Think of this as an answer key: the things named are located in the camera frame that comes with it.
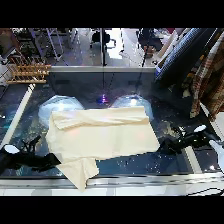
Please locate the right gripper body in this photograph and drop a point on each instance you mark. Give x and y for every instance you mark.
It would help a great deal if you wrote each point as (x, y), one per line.
(171, 146)

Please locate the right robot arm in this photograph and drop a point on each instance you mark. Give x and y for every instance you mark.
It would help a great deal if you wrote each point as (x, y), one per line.
(203, 138)

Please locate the silver frame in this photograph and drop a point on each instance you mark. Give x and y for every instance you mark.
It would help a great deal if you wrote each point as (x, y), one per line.
(133, 183)

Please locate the wooden rack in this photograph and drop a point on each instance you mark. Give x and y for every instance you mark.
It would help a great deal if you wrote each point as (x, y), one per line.
(28, 74)

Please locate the cream long-sleeved shirt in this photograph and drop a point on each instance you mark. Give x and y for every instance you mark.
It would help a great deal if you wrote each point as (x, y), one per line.
(106, 133)

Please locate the checked shirt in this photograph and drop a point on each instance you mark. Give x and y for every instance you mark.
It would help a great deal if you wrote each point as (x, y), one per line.
(210, 83)

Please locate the dark blue fabric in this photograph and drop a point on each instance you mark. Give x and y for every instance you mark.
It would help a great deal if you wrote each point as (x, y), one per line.
(183, 56)

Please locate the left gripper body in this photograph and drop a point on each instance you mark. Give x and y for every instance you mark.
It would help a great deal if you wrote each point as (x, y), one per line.
(49, 161)

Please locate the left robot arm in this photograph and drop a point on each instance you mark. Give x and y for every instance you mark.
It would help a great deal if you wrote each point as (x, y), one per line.
(16, 160)

